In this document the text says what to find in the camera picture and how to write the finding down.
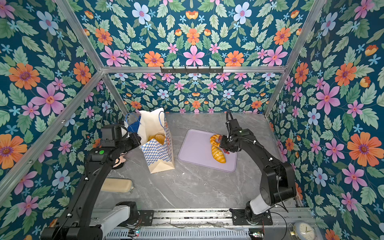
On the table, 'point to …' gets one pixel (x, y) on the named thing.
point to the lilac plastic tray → (196, 149)
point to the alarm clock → (304, 230)
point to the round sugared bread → (160, 138)
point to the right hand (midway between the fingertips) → (222, 144)
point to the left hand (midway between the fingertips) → (142, 133)
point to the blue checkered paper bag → (155, 140)
